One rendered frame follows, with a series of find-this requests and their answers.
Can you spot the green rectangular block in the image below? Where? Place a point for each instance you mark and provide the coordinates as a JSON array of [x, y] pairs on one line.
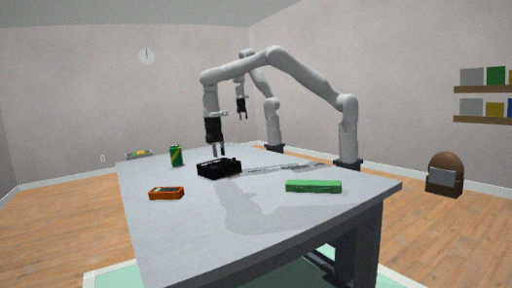
[[314, 186]]

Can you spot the black lighting desk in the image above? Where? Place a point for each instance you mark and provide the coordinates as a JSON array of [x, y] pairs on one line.
[[219, 170]]

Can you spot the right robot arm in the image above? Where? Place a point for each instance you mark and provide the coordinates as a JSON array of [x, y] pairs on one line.
[[270, 104]]

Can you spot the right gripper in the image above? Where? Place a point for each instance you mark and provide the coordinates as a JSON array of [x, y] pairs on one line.
[[241, 104]]

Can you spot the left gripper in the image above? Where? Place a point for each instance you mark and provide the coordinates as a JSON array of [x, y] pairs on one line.
[[212, 123]]

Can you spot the orange pocket multimeter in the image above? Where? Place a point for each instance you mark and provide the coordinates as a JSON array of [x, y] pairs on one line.
[[164, 193]]

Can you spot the green drink can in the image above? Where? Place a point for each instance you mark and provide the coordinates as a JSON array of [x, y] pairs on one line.
[[176, 155]]

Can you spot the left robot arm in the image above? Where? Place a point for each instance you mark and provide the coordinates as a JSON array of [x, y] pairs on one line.
[[279, 58]]

